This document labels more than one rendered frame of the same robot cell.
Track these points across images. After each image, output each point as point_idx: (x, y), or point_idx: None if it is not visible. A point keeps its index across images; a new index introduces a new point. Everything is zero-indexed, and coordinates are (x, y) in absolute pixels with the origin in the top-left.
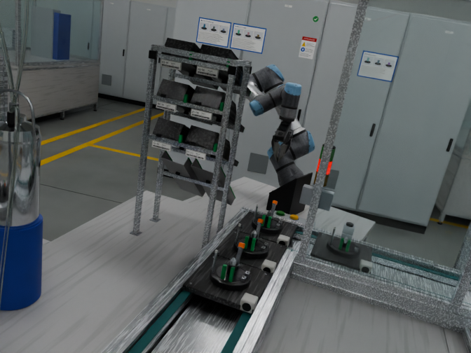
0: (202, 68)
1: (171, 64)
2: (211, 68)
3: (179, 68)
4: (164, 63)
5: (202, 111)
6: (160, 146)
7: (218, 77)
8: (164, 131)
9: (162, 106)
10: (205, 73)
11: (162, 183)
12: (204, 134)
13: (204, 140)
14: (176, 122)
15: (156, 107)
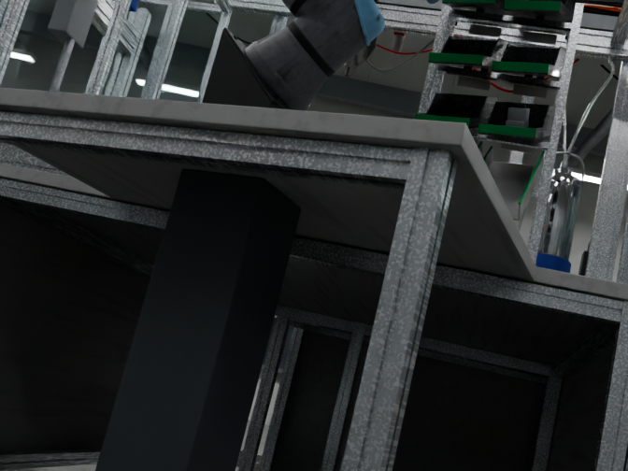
0: (493, 29)
1: (538, 38)
2: (480, 26)
3: (524, 39)
4: (549, 39)
5: (474, 78)
6: (520, 148)
7: (489, 10)
8: (533, 123)
9: (534, 92)
10: (486, 33)
11: (535, 216)
12: (467, 104)
13: (463, 111)
14: (518, 103)
15: (543, 97)
